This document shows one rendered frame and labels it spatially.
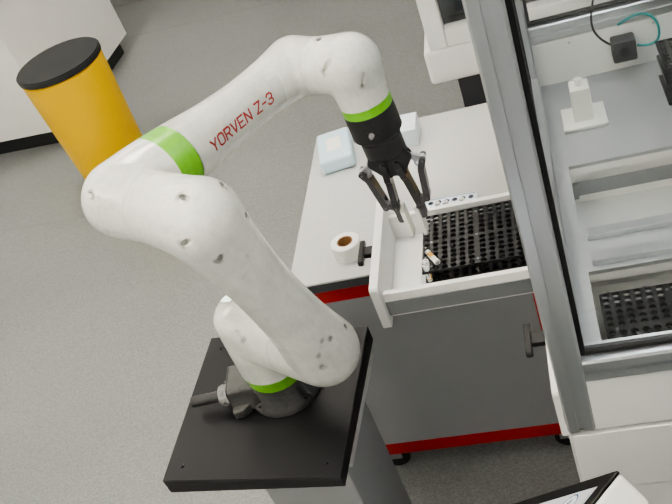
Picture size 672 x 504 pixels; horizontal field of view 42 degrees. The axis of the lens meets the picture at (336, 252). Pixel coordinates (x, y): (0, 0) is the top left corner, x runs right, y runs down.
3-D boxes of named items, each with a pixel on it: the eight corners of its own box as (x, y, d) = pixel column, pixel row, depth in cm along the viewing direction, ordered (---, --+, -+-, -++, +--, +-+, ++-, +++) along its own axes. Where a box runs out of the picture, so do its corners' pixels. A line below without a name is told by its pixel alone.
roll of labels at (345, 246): (339, 268, 205) (333, 255, 203) (332, 251, 211) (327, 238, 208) (367, 256, 205) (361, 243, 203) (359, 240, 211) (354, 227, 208)
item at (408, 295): (391, 317, 176) (382, 295, 173) (395, 235, 196) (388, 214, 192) (596, 283, 166) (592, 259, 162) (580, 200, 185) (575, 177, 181)
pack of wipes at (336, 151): (357, 166, 235) (352, 152, 233) (323, 176, 237) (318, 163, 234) (352, 137, 247) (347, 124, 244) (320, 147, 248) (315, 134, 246)
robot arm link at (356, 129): (339, 130, 152) (390, 116, 149) (347, 94, 161) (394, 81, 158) (352, 157, 155) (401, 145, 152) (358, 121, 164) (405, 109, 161)
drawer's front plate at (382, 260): (384, 330, 176) (368, 290, 170) (390, 237, 198) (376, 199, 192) (392, 328, 176) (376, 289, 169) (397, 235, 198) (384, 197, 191)
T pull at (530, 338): (526, 359, 148) (525, 354, 148) (523, 327, 154) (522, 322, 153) (548, 356, 147) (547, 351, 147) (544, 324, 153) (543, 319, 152)
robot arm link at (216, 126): (215, 188, 139) (187, 127, 134) (169, 183, 147) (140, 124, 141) (346, 79, 160) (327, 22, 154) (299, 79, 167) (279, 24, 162)
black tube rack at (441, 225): (429, 295, 177) (421, 272, 173) (430, 239, 190) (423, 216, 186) (541, 276, 171) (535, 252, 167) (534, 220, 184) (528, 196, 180)
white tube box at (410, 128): (374, 154, 237) (368, 139, 234) (376, 136, 243) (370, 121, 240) (420, 145, 233) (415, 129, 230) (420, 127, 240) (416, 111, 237)
